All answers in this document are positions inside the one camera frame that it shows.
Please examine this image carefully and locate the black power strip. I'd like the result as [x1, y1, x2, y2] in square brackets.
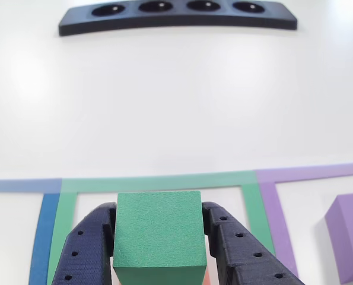
[58, 0, 298, 38]

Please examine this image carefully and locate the green cube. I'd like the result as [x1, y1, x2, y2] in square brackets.
[112, 190, 208, 285]

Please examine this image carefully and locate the purple square frame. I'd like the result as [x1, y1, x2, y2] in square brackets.
[255, 161, 353, 280]

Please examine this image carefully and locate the blue square frame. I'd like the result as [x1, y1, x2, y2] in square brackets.
[0, 178, 63, 285]

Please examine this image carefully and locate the green square frame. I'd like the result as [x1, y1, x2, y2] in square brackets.
[46, 170, 276, 285]

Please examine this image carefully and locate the purple block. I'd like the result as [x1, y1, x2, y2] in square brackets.
[324, 192, 353, 284]

